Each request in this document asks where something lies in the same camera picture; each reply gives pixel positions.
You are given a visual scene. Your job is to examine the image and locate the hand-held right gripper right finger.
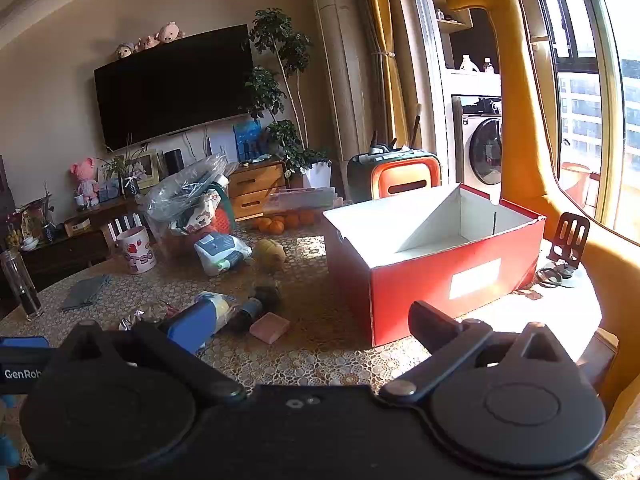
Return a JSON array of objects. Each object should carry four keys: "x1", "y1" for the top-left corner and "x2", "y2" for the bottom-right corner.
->
[{"x1": 380, "y1": 301, "x2": 576, "y2": 405}]

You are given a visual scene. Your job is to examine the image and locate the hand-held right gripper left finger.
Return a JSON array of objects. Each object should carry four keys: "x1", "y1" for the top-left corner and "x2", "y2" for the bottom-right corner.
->
[{"x1": 62, "y1": 301, "x2": 248, "y2": 405}]

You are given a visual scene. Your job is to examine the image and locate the blueberry bread packet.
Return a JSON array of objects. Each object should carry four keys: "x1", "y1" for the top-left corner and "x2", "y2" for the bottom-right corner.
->
[{"x1": 192, "y1": 291, "x2": 240, "y2": 333}]

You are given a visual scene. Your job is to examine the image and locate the red cardboard box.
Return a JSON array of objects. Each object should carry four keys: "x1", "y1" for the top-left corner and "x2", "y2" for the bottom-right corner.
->
[{"x1": 322, "y1": 183, "x2": 547, "y2": 347}]

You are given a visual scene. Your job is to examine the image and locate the dark bottle with blue cap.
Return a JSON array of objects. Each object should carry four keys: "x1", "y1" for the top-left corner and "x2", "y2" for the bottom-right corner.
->
[{"x1": 227, "y1": 284, "x2": 282, "y2": 333}]

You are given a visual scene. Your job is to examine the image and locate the white wet wipe pack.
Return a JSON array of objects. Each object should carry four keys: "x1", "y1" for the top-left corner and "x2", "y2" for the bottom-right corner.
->
[{"x1": 194, "y1": 233, "x2": 252, "y2": 277}]

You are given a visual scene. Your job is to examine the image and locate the yellow plush dog toy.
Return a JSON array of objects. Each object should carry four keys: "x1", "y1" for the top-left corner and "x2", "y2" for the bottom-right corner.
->
[{"x1": 252, "y1": 238, "x2": 287, "y2": 272}]

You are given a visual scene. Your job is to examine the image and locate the desktop with gold lace tablecloth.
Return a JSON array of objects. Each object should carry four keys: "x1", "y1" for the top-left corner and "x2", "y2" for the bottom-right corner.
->
[{"x1": 0, "y1": 217, "x2": 606, "y2": 467}]

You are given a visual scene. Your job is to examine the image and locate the person's left hand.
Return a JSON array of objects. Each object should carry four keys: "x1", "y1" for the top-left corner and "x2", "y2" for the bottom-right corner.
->
[{"x1": 0, "y1": 395, "x2": 22, "y2": 467}]

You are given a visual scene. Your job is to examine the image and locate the shiny snack wrapper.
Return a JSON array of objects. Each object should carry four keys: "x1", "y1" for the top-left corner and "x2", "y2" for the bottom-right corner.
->
[{"x1": 117, "y1": 304, "x2": 181, "y2": 332}]

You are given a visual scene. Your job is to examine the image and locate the pink soap bar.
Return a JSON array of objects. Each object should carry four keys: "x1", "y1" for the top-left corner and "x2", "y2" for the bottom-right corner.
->
[{"x1": 249, "y1": 312, "x2": 291, "y2": 345}]

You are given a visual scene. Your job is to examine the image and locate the glass water bottle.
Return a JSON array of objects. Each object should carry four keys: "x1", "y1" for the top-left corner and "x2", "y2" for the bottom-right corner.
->
[{"x1": 0, "y1": 250, "x2": 45, "y2": 322}]

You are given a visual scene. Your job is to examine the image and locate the white strawberry mug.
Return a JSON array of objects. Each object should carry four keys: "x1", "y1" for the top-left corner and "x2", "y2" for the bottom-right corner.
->
[{"x1": 115, "y1": 226, "x2": 158, "y2": 275}]

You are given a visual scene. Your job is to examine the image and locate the grey cloth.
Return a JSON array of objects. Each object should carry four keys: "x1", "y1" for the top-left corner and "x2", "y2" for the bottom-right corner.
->
[{"x1": 61, "y1": 274, "x2": 112, "y2": 311}]

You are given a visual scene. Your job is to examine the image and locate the white chair back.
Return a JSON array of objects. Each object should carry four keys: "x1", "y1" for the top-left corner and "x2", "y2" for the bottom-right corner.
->
[{"x1": 101, "y1": 212, "x2": 147, "y2": 248}]

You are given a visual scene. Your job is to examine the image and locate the dark tv cabinet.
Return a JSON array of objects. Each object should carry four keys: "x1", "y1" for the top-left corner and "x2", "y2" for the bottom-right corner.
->
[{"x1": 0, "y1": 197, "x2": 151, "y2": 301}]

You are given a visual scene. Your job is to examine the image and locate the clear plastic bag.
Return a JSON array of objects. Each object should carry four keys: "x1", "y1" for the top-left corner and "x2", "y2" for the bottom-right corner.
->
[{"x1": 137, "y1": 154, "x2": 230, "y2": 223}]

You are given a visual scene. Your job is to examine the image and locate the green orange storage caddy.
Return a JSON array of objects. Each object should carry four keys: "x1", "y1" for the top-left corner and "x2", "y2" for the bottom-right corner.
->
[{"x1": 347, "y1": 148, "x2": 442, "y2": 204}]

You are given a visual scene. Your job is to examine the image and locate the wooden drawer cabinet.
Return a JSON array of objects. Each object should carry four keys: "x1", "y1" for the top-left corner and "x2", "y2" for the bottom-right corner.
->
[{"x1": 227, "y1": 160, "x2": 289, "y2": 221}]

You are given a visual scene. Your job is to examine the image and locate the black phone stand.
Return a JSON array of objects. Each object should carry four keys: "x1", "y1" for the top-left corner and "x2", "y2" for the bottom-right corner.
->
[{"x1": 536, "y1": 212, "x2": 591, "y2": 289}]

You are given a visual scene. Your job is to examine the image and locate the clear plastic organizer box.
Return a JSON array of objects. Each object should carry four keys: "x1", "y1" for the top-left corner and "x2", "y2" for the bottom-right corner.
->
[{"x1": 263, "y1": 187, "x2": 344, "y2": 214}]

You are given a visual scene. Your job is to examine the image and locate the pink doll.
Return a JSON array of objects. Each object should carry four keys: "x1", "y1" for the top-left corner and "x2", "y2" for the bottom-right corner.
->
[{"x1": 70, "y1": 158, "x2": 101, "y2": 209}]

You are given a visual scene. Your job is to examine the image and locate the silver washing machine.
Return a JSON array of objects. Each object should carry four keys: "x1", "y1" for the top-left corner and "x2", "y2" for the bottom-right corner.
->
[{"x1": 452, "y1": 95, "x2": 503, "y2": 202}]

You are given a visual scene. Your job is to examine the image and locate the blue box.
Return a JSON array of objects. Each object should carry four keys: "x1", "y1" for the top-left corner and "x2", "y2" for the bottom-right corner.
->
[{"x1": 233, "y1": 120, "x2": 264, "y2": 163}]

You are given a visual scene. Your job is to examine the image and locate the orange bucket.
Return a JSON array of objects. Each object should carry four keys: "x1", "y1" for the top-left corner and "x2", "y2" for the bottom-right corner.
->
[{"x1": 560, "y1": 162, "x2": 592, "y2": 207}]

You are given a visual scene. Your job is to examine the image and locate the yellow giraffe figure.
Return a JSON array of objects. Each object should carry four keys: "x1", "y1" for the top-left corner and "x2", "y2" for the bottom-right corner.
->
[{"x1": 446, "y1": 0, "x2": 640, "y2": 413}]

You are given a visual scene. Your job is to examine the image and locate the black television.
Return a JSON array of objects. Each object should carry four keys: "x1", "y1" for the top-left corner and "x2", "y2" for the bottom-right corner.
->
[{"x1": 94, "y1": 24, "x2": 255, "y2": 152}]

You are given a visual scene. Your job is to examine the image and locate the cream standing air conditioner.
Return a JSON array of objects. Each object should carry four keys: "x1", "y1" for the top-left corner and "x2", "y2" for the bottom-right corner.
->
[{"x1": 304, "y1": 0, "x2": 375, "y2": 197}]

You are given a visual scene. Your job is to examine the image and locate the yellow curtain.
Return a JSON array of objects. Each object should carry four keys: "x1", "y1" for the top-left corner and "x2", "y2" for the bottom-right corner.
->
[{"x1": 359, "y1": 0, "x2": 410, "y2": 147}]

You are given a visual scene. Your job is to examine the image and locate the large pink plush toy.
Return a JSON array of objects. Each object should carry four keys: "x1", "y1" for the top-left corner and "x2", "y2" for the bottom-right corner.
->
[{"x1": 157, "y1": 21, "x2": 186, "y2": 44}]

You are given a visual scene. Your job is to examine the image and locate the potted green plant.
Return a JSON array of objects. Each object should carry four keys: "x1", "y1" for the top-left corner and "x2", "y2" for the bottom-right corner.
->
[{"x1": 244, "y1": 8, "x2": 332, "y2": 190}]

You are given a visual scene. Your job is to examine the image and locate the patterned cloth bag green handle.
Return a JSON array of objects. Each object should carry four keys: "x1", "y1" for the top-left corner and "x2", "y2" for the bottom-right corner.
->
[{"x1": 170, "y1": 185, "x2": 236, "y2": 236}]

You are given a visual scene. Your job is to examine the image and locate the photo frame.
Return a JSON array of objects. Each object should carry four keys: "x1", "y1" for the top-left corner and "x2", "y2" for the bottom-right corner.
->
[{"x1": 125, "y1": 150, "x2": 161, "y2": 191}]

